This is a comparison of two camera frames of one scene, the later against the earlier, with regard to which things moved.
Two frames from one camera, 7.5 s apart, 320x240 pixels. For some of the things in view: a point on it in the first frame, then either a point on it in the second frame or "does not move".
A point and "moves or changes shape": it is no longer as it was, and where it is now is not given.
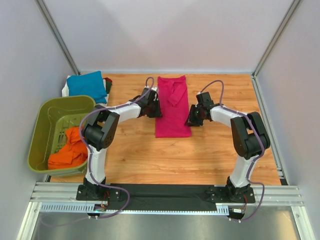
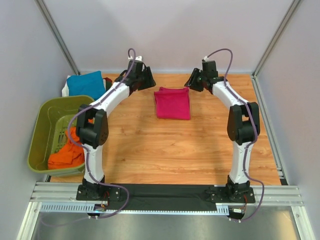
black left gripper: (158, 113) -> (150, 82)
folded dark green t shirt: (108, 85) does not move
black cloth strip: (163, 197) does not move
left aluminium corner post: (46, 14) does not move
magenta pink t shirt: (174, 102) moves or changes shape
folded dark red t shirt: (107, 79) does not move
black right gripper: (190, 121) -> (191, 84)
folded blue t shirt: (90, 84) does not move
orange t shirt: (74, 153) does not move
